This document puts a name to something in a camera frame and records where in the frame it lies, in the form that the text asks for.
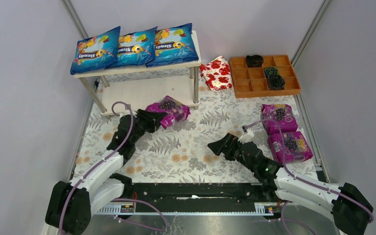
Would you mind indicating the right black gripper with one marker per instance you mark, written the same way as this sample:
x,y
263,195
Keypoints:
x,y
234,146

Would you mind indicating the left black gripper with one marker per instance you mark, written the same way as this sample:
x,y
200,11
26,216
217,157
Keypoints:
x,y
143,120

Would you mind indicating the purple grape candy bag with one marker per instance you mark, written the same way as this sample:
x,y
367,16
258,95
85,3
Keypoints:
x,y
281,116
175,111
289,147

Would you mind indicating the blue Slendy candy bag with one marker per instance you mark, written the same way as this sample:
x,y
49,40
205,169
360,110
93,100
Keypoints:
x,y
97,52
135,49

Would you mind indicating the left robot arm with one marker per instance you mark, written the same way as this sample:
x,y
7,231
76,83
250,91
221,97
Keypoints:
x,y
72,204

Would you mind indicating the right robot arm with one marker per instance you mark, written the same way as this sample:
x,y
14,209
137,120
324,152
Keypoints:
x,y
344,205

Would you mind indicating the white two-tier shelf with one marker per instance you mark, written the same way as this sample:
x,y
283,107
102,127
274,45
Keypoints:
x,y
140,93

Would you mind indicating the blue candy bag on shelf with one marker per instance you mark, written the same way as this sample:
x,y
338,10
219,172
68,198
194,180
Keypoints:
x,y
173,46

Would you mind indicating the floral table mat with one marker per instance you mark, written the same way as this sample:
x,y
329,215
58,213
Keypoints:
x,y
179,153

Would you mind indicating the wooden compartment tray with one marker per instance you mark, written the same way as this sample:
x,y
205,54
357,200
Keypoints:
x,y
251,82

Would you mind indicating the red floral white pouch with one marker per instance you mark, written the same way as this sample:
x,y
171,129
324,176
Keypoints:
x,y
217,74

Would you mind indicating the black coiled item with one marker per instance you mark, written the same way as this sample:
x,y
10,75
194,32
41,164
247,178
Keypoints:
x,y
275,82
254,61

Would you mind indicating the dark green coiled item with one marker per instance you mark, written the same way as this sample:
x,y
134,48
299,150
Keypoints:
x,y
270,71

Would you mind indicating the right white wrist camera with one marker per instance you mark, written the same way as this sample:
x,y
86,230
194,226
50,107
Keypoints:
x,y
247,135

